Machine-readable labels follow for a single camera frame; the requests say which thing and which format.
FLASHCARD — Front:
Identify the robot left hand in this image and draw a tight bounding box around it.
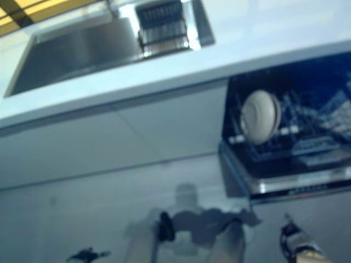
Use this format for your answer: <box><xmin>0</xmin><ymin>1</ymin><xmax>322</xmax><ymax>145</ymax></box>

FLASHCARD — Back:
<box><xmin>67</xmin><ymin>247</ymin><xmax>111</xmax><ymax>262</ymax></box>

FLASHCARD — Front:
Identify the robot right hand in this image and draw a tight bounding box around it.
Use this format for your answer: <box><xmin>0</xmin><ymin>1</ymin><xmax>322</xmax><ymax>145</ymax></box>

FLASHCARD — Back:
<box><xmin>279</xmin><ymin>213</ymin><xmax>324</xmax><ymax>260</ymax></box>

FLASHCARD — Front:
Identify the white glossy base cabinet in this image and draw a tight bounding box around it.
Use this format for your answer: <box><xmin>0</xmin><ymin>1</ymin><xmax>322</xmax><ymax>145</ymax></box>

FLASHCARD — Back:
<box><xmin>0</xmin><ymin>79</ymin><xmax>228</xmax><ymax>190</ymax></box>

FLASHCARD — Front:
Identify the stainless steel sink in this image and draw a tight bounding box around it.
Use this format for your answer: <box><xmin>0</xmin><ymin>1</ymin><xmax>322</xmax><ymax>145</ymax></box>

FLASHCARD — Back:
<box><xmin>3</xmin><ymin>0</ymin><xmax>216</xmax><ymax>98</ymax></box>

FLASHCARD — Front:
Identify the black sink drying rack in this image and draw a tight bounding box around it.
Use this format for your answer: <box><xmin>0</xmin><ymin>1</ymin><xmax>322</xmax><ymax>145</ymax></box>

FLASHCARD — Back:
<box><xmin>134</xmin><ymin>0</ymin><xmax>193</xmax><ymax>55</ymax></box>

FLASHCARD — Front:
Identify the wire dishwasher rack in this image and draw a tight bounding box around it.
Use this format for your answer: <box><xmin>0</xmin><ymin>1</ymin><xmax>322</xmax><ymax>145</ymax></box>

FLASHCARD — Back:
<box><xmin>229</xmin><ymin>89</ymin><xmax>351</xmax><ymax>162</ymax></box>

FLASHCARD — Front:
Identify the yellow window with dark frame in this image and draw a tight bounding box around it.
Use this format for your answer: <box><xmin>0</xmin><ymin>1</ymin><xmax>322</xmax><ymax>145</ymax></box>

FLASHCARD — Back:
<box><xmin>0</xmin><ymin>0</ymin><xmax>72</xmax><ymax>36</ymax></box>

